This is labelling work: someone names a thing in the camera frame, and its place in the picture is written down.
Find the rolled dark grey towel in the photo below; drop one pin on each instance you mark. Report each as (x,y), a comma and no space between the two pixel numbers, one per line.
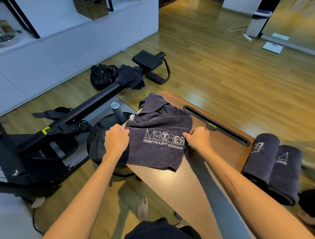
(286,174)
(262,157)

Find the grey cylinder bottle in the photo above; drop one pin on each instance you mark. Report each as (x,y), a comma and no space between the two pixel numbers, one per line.
(118,112)

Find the white crumpled cloth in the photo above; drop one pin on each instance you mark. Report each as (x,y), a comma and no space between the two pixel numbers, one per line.
(38,202)

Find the dark cloth on rail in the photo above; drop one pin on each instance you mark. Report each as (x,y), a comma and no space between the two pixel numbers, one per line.
(130,76)

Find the dark grey printed towel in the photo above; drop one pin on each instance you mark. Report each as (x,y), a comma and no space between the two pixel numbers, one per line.
(157,123)

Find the person's left foot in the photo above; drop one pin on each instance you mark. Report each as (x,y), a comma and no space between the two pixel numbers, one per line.
(142,209)

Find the person's left fingers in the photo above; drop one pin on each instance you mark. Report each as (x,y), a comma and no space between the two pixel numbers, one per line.
(121,130)

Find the black bag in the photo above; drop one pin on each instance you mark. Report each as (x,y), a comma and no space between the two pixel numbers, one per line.
(101,76)

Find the person's left forearm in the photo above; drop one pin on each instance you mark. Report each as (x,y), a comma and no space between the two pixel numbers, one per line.
(86,199)

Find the plate with items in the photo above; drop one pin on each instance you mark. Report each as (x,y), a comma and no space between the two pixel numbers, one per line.
(8,32)

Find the black rowing machine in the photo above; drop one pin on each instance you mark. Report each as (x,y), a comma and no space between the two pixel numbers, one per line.
(73,113)

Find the person's right hand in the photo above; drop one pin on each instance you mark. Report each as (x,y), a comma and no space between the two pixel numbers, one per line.
(199,139)

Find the white power strip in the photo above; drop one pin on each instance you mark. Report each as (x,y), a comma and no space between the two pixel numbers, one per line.
(247,37)

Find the person's left hand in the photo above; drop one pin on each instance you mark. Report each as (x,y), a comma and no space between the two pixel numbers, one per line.
(115,141)

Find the round black stool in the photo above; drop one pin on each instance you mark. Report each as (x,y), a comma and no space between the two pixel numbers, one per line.
(98,140)

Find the wall mirror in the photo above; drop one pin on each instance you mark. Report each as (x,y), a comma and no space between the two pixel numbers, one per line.
(290,22)

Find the person's foot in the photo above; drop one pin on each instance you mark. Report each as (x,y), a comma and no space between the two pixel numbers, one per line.
(306,218)
(142,209)

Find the person's right forearm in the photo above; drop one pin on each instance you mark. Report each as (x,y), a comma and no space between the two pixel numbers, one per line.
(246,194)

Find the white bathroom scale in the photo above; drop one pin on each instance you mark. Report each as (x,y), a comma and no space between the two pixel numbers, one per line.
(272,47)

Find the black metal shelf frame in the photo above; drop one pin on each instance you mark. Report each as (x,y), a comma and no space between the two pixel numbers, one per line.
(23,19)

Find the woven wicker basket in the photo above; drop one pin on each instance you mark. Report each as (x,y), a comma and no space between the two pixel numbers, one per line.
(91,8)

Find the person's black shorts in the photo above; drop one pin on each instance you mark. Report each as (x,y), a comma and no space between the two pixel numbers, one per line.
(160,229)

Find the white cupboard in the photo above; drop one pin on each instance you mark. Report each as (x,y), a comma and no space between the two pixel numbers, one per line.
(241,6)

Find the white pedal trash bin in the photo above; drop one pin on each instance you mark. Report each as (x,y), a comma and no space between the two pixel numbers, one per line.
(258,23)

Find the person's right fingers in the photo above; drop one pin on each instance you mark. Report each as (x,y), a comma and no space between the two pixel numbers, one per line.
(190,137)

